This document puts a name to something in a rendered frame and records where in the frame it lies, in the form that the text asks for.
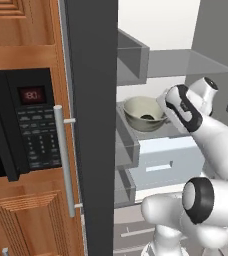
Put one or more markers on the wooden cabinet door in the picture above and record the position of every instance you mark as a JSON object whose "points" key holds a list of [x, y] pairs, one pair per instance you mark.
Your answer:
{"points": [[26, 223], [12, 20]]}

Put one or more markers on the dark green squash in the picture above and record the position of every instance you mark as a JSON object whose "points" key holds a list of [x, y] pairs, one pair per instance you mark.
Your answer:
{"points": [[147, 117]]}

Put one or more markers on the white fridge drawer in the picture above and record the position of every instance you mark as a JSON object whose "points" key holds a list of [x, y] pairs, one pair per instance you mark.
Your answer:
{"points": [[166, 160]]}

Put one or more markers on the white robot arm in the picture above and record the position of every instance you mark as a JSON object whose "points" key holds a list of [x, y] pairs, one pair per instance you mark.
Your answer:
{"points": [[219, 143]]}

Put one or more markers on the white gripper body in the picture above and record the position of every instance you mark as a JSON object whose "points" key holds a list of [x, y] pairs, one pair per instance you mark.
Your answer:
{"points": [[162, 100]]}

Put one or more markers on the pale grey freezer drawer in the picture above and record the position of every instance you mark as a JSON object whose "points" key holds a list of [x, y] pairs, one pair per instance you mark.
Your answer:
{"points": [[132, 233]]}

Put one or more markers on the dark grey fridge door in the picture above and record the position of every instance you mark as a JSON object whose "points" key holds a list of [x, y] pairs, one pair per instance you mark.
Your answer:
{"points": [[92, 116]]}

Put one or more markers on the black microwave oven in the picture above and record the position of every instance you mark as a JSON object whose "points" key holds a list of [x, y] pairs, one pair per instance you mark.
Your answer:
{"points": [[22, 123]]}

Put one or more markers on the cream bowl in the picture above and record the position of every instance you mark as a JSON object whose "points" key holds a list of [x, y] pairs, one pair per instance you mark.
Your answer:
{"points": [[136, 118]]}

